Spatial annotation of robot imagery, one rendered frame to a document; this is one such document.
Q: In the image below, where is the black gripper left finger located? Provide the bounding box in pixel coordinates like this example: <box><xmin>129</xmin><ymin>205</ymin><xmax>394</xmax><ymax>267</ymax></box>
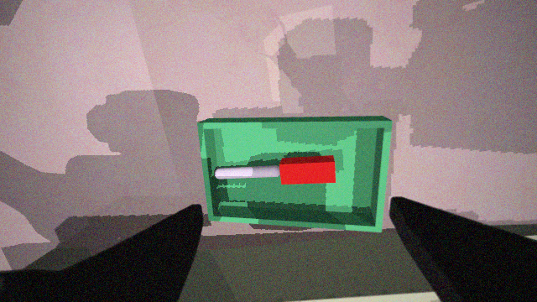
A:
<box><xmin>0</xmin><ymin>204</ymin><xmax>204</xmax><ymax>302</ymax></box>

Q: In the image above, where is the red-headed pin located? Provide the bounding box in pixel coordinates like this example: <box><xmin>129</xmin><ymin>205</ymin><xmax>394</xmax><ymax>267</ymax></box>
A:
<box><xmin>214</xmin><ymin>155</ymin><xmax>336</xmax><ymax>185</ymax></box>

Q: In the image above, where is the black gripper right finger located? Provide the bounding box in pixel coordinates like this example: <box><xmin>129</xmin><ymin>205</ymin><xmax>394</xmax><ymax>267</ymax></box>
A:
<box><xmin>389</xmin><ymin>196</ymin><xmax>537</xmax><ymax>302</ymax></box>

